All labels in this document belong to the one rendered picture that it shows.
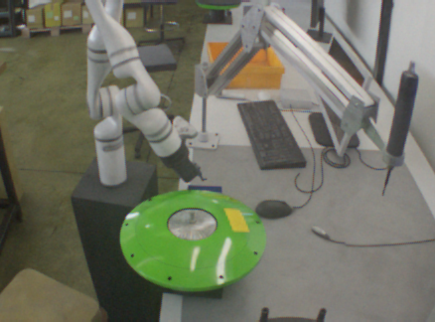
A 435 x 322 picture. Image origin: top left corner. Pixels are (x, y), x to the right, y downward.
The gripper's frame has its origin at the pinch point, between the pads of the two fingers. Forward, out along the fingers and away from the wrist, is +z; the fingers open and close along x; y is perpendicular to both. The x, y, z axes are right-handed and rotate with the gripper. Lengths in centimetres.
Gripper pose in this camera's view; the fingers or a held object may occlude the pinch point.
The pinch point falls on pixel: (203, 180)
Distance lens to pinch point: 126.7
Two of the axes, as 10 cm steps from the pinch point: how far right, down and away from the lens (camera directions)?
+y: -7.5, 6.4, -1.7
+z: 3.6, 6.2, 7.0
